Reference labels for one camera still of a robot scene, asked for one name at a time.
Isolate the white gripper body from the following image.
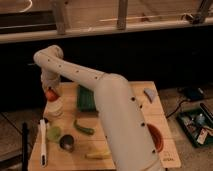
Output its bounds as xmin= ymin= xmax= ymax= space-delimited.
xmin=41 ymin=72 xmax=61 ymax=91

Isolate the red apple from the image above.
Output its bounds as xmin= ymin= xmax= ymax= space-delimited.
xmin=45 ymin=89 xmax=59 ymax=102

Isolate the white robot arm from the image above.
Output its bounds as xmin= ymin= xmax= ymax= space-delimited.
xmin=34 ymin=46 xmax=165 ymax=171

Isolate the dark metal cup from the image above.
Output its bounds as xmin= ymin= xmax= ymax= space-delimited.
xmin=59 ymin=135 xmax=74 ymax=152

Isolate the green rectangular container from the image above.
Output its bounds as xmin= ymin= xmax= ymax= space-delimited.
xmin=77 ymin=86 xmax=96 ymax=112

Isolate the light green round object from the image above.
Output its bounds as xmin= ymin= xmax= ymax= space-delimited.
xmin=47 ymin=126 xmax=61 ymax=143

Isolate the green chili pepper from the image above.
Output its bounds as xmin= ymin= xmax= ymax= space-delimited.
xmin=73 ymin=120 xmax=95 ymax=135

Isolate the black pole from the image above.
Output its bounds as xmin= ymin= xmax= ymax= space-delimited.
xmin=22 ymin=123 xmax=28 ymax=171

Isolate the yellow banana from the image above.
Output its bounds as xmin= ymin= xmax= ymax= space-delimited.
xmin=85 ymin=152 xmax=111 ymax=160

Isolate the grey curved object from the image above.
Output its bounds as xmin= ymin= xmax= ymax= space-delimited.
xmin=144 ymin=88 xmax=156 ymax=102

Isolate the red bowl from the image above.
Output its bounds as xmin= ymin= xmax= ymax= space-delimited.
xmin=147 ymin=124 xmax=164 ymax=153

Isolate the toolbox with items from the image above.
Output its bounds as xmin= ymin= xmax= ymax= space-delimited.
xmin=176 ymin=103 xmax=213 ymax=148

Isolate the white brush handle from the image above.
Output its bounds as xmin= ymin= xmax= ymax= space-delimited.
xmin=40 ymin=119 xmax=47 ymax=167

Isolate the black cable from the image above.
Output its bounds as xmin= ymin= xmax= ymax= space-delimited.
xmin=165 ymin=96 xmax=192 ymax=119

